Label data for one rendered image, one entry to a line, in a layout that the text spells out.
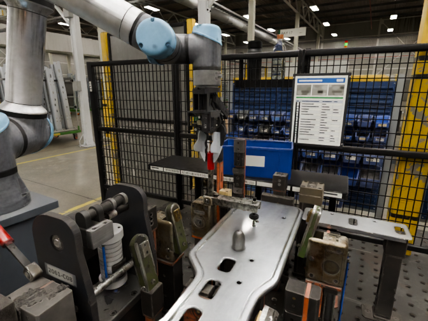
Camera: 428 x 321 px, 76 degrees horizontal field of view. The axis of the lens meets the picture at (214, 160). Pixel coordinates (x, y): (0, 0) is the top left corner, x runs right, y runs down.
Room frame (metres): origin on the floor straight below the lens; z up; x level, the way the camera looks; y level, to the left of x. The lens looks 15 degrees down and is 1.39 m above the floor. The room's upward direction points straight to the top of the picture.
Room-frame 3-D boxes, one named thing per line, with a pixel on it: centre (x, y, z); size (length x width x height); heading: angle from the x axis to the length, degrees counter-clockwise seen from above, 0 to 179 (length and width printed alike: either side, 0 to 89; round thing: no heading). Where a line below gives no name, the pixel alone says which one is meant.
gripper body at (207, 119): (0.77, 0.02, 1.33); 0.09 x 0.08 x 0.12; 155
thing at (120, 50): (3.02, 0.70, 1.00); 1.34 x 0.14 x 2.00; 60
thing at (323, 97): (1.19, -0.44, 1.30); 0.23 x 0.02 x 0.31; 65
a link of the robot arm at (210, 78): (0.77, 0.02, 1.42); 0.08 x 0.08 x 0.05
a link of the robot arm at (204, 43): (0.77, 0.02, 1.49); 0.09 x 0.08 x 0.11; 89
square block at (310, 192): (0.92, -0.35, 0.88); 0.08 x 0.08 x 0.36; 65
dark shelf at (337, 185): (1.21, -0.12, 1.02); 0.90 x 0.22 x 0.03; 65
